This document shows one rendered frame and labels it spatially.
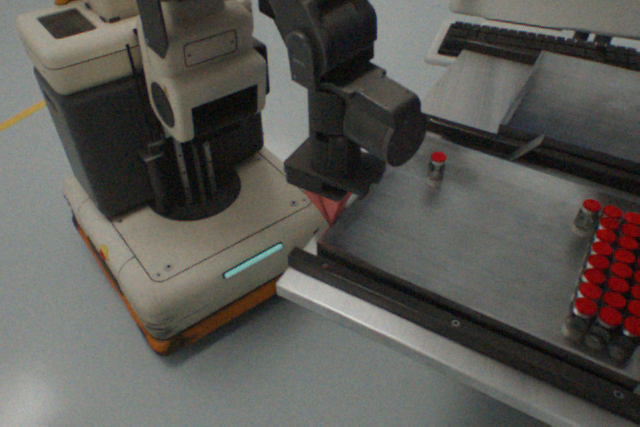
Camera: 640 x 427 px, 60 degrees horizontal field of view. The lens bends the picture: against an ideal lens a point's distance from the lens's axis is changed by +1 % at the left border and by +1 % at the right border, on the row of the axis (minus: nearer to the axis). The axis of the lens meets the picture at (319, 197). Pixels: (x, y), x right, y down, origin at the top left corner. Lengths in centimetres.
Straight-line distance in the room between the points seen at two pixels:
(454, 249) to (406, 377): 95
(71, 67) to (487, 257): 102
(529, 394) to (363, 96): 32
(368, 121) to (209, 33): 71
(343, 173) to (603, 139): 47
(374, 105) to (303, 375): 117
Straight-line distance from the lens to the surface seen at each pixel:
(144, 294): 146
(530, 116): 95
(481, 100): 97
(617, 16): 144
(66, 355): 177
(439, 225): 71
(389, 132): 50
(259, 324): 169
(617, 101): 104
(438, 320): 60
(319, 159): 59
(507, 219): 74
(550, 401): 60
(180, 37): 115
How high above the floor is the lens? 138
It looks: 42 degrees down
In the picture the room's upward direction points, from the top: straight up
